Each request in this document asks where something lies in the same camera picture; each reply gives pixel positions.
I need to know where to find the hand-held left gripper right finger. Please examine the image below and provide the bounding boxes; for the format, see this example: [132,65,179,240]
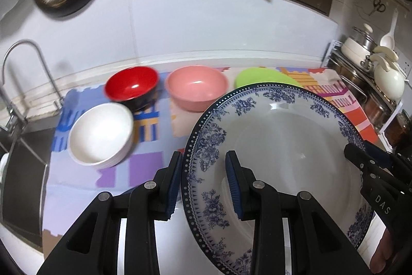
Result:
[225,150,366,275]

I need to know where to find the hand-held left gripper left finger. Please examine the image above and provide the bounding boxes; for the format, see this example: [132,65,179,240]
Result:
[36,151,184,275]

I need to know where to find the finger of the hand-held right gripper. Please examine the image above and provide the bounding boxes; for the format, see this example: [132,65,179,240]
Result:
[344,144,387,180]
[365,140,412,173]

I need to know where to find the blue floral white plate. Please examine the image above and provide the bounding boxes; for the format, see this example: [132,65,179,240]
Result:
[181,82,375,270]

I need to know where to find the pink bowl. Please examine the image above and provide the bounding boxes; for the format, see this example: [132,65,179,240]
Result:
[165,65,229,113]

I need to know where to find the person's right hand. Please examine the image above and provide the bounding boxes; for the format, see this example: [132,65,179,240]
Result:
[370,228,392,270]

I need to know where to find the dark glass jar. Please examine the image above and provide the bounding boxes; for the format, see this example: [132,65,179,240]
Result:
[384,111,412,147]

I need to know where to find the colourful patterned mat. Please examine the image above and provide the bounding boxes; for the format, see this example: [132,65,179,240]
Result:
[42,65,380,243]

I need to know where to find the white gourd-shaped container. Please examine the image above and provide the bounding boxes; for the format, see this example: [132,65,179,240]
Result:
[370,46,406,100]

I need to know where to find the white bowl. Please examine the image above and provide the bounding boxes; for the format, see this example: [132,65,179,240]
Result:
[67,103,135,170]

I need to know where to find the white metal rack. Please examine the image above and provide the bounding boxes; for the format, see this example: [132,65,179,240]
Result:
[322,40,412,147]

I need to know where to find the green plate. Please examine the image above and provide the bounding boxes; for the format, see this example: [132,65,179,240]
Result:
[234,67,305,90]

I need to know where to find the white pot with lid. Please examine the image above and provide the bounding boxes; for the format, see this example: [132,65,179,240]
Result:
[341,25,379,61]

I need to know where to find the red bowl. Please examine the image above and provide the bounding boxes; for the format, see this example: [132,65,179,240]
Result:
[105,66,160,111]

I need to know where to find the white ladle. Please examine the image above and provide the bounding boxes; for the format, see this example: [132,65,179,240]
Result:
[380,9,400,48]

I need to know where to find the steel sink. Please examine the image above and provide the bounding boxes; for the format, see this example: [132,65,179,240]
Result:
[0,123,55,246]

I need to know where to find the black scissors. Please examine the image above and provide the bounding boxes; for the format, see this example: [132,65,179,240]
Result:
[368,0,386,16]

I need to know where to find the chrome faucet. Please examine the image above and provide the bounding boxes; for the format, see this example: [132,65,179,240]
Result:
[0,40,63,134]

